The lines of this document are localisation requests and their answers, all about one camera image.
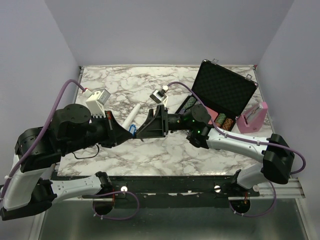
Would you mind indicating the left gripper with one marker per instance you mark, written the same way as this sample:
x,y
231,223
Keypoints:
x,y
116,134

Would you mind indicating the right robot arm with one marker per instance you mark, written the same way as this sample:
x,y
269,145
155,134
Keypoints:
x,y
274,159

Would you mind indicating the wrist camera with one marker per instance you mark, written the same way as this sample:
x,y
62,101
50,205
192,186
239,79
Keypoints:
x,y
96,100
159,96

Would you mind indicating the pink card holder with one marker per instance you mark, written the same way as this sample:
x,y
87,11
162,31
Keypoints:
x,y
253,119

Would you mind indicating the black poker chip case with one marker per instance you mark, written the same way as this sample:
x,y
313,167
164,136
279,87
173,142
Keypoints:
x,y
222,90

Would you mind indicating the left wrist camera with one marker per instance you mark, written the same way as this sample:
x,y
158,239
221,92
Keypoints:
x,y
96,100

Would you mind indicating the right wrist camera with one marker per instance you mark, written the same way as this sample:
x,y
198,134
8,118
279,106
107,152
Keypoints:
x,y
159,96

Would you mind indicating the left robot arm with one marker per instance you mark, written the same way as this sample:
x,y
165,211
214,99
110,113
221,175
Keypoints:
x,y
70,129

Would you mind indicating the aluminium frame rail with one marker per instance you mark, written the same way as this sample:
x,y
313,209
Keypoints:
x,y
292,190

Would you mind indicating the white cylindrical tube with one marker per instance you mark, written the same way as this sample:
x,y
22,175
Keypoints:
x,y
128,121

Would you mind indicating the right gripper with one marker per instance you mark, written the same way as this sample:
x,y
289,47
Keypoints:
x,y
156,126

